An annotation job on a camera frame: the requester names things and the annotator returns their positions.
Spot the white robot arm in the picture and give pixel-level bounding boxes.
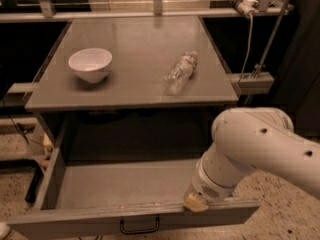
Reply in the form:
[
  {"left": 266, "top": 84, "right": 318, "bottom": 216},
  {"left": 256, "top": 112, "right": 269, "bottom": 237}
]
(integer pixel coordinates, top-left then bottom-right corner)
[{"left": 183, "top": 107, "right": 320, "bottom": 212}]

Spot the grey metal bracket block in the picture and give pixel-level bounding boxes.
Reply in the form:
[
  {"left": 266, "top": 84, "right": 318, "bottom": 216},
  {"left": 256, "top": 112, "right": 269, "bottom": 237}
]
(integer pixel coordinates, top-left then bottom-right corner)
[{"left": 227, "top": 72, "right": 274, "bottom": 96}]

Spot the white power strip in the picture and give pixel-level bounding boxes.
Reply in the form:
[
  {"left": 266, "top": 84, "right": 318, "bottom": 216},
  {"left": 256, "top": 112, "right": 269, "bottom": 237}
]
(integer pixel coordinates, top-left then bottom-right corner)
[{"left": 229, "top": 0, "right": 257, "bottom": 16}]

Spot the clear plastic water bottle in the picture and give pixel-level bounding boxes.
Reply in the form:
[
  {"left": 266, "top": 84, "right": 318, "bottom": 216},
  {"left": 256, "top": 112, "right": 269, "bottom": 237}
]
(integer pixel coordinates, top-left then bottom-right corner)
[{"left": 163, "top": 51, "right": 198, "bottom": 95}]

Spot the white ceramic bowl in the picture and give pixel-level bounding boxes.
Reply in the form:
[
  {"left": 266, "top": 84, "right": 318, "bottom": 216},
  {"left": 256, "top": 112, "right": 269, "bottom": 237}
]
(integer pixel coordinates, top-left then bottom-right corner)
[{"left": 68, "top": 48, "right": 113, "bottom": 84}]

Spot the grey top drawer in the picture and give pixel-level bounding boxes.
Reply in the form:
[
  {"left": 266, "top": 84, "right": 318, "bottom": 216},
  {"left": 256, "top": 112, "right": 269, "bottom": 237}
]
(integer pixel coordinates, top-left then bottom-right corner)
[{"left": 9, "top": 118, "right": 259, "bottom": 240}]

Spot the grey drawer cabinet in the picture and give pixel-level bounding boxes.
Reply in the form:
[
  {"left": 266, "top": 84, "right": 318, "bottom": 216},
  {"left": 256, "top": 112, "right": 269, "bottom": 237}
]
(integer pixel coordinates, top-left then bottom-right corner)
[{"left": 26, "top": 16, "right": 237, "bottom": 154}]

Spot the black cylindrical bar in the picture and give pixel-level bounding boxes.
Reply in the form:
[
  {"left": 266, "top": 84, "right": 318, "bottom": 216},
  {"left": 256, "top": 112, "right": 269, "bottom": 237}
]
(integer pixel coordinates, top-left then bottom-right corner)
[{"left": 25, "top": 167, "right": 43, "bottom": 204}]

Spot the diagonal metal rod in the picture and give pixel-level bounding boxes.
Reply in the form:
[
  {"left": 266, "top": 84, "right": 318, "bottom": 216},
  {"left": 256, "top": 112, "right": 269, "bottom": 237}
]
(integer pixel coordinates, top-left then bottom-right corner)
[{"left": 251, "top": 0, "right": 290, "bottom": 78}]

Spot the white shoe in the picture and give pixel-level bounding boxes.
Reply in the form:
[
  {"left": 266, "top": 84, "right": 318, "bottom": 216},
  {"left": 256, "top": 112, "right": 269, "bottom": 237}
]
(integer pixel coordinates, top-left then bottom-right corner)
[{"left": 0, "top": 222, "right": 10, "bottom": 240}]

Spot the black floor cable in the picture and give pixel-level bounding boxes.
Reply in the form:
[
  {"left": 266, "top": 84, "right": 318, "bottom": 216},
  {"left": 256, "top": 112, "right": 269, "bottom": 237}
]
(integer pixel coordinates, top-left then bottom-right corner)
[{"left": 1, "top": 98, "right": 51, "bottom": 152}]

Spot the grey metal rail frame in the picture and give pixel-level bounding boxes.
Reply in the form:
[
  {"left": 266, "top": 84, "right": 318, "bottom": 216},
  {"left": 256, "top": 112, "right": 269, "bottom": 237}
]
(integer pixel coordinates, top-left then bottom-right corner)
[{"left": 0, "top": 0, "right": 283, "bottom": 22}]

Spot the white power cable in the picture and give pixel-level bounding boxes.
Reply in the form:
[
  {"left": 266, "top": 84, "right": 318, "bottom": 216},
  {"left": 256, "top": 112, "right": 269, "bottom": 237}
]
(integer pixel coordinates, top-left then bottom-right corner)
[{"left": 240, "top": 12, "right": 255, "bottom": 76}]

